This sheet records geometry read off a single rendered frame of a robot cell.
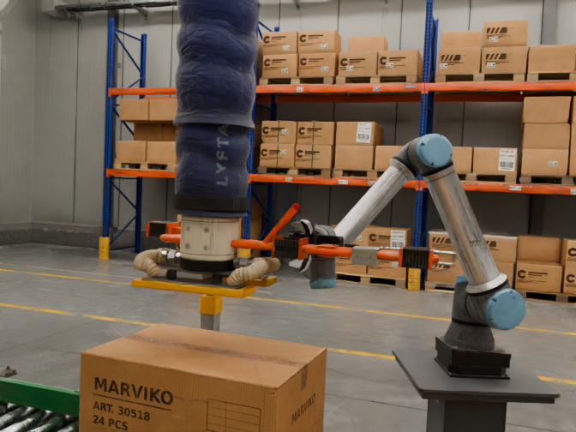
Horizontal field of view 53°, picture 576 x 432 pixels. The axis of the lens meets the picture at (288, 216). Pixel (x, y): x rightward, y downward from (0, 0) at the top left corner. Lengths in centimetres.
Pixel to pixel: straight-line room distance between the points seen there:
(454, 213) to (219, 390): 103
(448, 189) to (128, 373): 120
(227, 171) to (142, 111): 880
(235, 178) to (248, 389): 57
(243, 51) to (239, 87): 10
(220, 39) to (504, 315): 132
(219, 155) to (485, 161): 726
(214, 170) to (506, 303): 112
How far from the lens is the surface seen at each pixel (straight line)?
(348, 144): 892
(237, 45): 166
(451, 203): 208
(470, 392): 221
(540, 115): 875
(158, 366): 162
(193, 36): 167
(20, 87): 1342
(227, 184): 162
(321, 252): 159
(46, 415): 247
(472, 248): 212
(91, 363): 175
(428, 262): 155
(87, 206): 1266
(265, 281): 172
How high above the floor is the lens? 144
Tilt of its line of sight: 3 degrees down
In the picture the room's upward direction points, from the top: 3 degrees clockwise
